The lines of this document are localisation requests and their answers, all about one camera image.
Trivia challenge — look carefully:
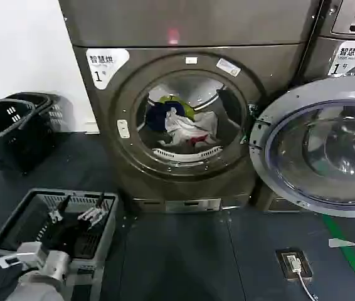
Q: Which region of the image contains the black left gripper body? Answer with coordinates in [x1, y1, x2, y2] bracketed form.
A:
[41, 215, 87, 254]

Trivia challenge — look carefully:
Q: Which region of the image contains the green yellow garment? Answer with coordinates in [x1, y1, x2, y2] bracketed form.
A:
[157, 95, 196, 119]

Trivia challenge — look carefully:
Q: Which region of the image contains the white arrow floor sticker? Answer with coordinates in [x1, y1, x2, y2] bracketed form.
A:
[327, 238, 355, 250]

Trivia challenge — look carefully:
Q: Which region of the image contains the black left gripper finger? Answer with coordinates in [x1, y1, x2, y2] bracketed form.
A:
[46, 194, 72, 224]
[76, 191, 109, 227]

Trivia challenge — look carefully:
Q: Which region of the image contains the floor power socket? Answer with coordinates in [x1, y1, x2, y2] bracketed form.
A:
[275, 248, 314, 280]

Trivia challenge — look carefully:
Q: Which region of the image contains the round glass dryer door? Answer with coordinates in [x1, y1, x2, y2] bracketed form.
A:
[248, 74, 355, 218]

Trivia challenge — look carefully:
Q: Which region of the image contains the green floor tape line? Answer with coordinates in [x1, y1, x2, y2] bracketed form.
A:
[321, 214, 355, 301]

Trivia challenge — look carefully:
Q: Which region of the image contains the grey plastic laundry basket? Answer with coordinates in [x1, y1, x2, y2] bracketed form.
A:
[0, 187, 119, 279]

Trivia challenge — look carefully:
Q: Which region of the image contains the dark blue garment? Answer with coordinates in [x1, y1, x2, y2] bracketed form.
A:
[145, 100, 178, 132]

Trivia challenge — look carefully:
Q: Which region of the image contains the white crumpled cloth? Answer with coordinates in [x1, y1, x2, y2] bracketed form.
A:
[164, 107, 198, 142]

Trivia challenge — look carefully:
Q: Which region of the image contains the white plug with cable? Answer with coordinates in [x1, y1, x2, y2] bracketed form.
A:
[285, 254, 323, 301]

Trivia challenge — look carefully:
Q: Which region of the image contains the white garment with red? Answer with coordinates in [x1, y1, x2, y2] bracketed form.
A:
[187, 110, 220, 147]

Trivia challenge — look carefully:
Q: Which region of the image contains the grey washer machine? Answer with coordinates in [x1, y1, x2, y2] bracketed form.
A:
[257, 0, 355, 214]

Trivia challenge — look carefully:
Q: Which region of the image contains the grey dryer with open drum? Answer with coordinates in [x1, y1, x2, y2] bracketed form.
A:
[58, 0, 318, 214]

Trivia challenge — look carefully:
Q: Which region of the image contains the white number label on washer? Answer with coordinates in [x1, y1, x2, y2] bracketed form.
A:
[327, 41, 355, 77]

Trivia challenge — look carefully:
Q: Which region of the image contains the white number label on dryer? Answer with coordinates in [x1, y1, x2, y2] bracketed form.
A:
[85, 48, 131, 92]

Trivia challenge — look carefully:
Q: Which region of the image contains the white barcode sticker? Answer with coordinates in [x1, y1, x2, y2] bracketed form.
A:
[216, 58, 241, 77]

